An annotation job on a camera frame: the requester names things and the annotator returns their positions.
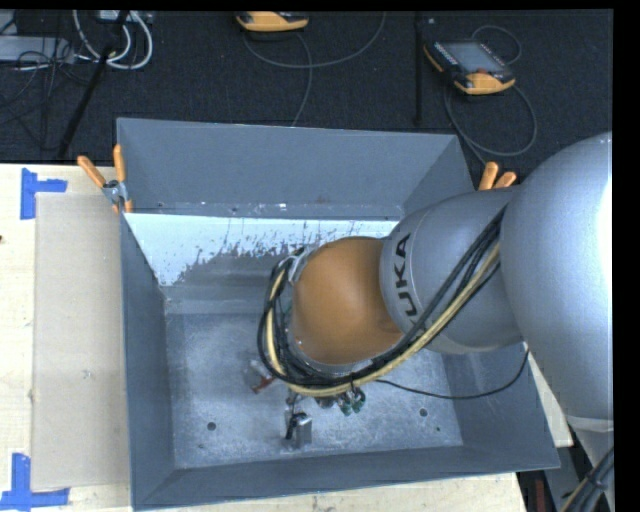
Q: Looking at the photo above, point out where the grey metal bin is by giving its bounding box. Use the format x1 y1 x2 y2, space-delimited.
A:
115 117 562 509

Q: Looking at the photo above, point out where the small clear and red object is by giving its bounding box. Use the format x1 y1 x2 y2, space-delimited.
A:
243 360 277 395

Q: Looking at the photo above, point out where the brown cardboard board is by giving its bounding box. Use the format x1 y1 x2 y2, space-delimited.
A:
29 191 132 494

